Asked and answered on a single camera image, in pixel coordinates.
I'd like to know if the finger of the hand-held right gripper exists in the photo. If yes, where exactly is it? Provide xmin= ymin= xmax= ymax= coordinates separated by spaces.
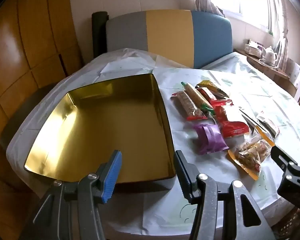
xmin=270 ymin=145 xmax=300 ymax=180

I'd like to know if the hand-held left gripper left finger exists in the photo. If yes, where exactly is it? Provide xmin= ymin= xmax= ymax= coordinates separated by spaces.
xmin=20 ymin=149 xmax=123 ymax=240

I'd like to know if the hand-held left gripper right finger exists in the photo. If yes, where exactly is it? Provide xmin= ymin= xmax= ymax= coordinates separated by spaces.
xmin=173 ymin=150 xmax=277 ymax=240

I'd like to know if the orange-edged clear seed bag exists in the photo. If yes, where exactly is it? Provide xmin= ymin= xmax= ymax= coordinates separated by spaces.
xmin=227 ymin=126 xmax=276 ymax=180

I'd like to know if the white snack packet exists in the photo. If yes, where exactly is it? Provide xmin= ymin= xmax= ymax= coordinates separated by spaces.
xmin=256 ymin=111 xmax=280 ymax=137

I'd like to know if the gold tin box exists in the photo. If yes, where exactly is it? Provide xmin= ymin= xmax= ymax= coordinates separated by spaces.
xmin=23 ymin=73 xmax=177 ymax=193

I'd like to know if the purple snack packet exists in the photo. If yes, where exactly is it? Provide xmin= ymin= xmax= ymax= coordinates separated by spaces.
xmin=193 ymin=123 xmax=230 ymax=155

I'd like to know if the large red snack packet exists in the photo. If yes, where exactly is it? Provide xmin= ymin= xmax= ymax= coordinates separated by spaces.
xmin=214 ymin=104 xmax=250 ymax=138

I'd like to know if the red-ended grain bar packet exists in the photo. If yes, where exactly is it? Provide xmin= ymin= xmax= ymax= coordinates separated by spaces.
xmin=171 ymin=91 xmax=208 ymax=121

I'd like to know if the small red gold-print packet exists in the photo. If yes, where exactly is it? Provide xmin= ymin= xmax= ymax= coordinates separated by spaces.
xmin=209 ymin=99 xmax=233 ymax=107

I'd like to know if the green-ended grain bar packet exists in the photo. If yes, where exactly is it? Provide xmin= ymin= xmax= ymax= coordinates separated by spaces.
xmin=181 ymin=81 xmax=215 ymax=117

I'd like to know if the yellow snack packet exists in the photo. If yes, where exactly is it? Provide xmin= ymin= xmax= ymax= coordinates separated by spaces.
xmin=195 ymin=79 xmax=222 ymax=90

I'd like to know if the wooden side table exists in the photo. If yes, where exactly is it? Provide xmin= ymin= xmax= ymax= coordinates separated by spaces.
xmin=246 ymin=52 xmax=300 ymax=98

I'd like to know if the white teapot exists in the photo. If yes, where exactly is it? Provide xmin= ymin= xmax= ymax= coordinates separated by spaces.
xmin=261 ymin=45 xmax=278 ymax=64

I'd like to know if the tissue box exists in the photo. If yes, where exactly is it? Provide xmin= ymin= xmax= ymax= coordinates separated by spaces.
xmin=244 ymin=40 xmax=263 ymax=55

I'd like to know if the black rolled mat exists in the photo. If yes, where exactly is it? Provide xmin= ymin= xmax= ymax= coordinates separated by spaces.
xmin=91 ymin=11 xmax=109 ymax=60

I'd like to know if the grey yellow blue chair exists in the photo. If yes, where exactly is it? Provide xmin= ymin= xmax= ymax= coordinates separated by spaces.
xmin=105 ymin=9 xmax=233 ymax=69

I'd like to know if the window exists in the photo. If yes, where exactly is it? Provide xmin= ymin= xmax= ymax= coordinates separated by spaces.
xmin=215 ymin=0 xmax=275 ymax=34

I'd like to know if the wooden wardrobe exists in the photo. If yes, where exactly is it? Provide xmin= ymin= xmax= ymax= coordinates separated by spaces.
xmin=0 ymin=0 xmax=90 ymax=205

